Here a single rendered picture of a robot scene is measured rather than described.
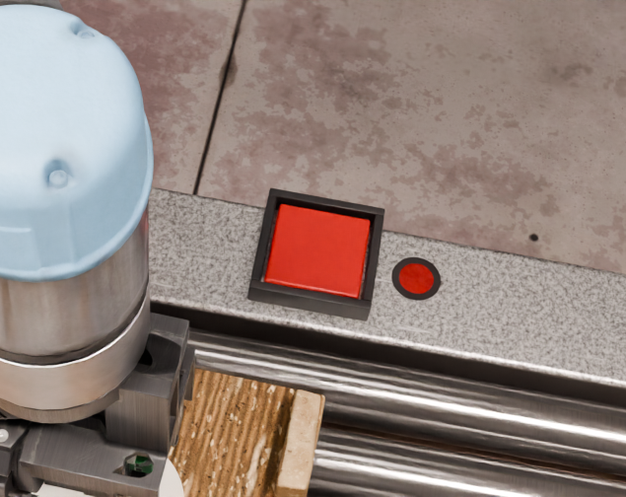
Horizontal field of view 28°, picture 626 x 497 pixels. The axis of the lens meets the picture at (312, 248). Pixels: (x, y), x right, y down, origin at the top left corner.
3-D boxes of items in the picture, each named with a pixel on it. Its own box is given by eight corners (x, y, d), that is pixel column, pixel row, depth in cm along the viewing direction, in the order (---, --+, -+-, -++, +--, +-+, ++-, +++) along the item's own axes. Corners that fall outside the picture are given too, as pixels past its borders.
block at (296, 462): (291, 406, 71) (295, 386, 69) (321, 412, 71) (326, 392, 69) (270, 502, 68) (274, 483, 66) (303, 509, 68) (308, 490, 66)
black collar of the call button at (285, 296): (267, 201, 81) (269, 186, 80) (382, 222, 81) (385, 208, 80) (246, 300, 77) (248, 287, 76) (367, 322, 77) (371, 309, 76)
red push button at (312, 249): (277, 213, 81) (279, 201, 80) (368, 230, 81) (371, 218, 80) (261, 292, 78) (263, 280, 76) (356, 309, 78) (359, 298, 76)
